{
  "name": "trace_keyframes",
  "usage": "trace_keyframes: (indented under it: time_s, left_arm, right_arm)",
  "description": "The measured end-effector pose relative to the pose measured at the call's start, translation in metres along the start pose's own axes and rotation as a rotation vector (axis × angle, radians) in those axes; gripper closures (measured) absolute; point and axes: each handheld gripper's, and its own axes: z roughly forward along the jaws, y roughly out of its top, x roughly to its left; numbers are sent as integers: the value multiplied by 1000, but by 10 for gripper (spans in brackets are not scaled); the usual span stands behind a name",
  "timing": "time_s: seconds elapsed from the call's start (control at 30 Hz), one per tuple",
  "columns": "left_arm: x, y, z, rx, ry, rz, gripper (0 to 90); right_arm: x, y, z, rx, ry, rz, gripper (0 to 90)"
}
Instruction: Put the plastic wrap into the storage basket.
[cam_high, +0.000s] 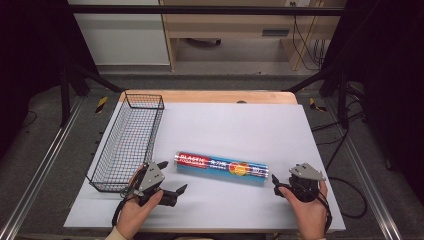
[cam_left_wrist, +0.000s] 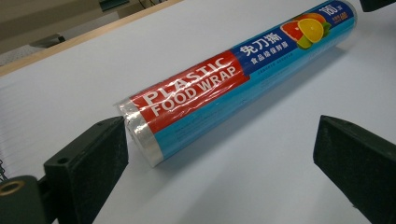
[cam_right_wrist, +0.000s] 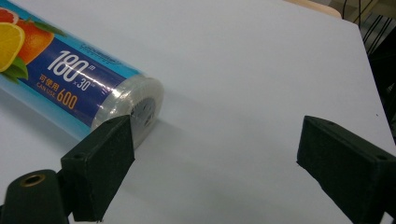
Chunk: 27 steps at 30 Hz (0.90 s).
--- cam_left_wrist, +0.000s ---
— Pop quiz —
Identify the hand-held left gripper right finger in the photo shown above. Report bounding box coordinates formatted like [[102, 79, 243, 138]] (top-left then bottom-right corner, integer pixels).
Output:
[[313, 115, 396, 224]]

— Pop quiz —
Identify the dark stand base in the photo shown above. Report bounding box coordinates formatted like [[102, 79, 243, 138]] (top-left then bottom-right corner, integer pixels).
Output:
[[29, 33, 66, 49]]

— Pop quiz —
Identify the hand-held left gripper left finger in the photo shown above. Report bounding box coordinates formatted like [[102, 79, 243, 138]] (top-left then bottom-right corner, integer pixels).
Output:
[[43, 116, 130, 224]]

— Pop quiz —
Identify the blue red food wrap roll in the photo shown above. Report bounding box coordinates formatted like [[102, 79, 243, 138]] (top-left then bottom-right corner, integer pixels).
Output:
[[114, 0, 359, 168]]

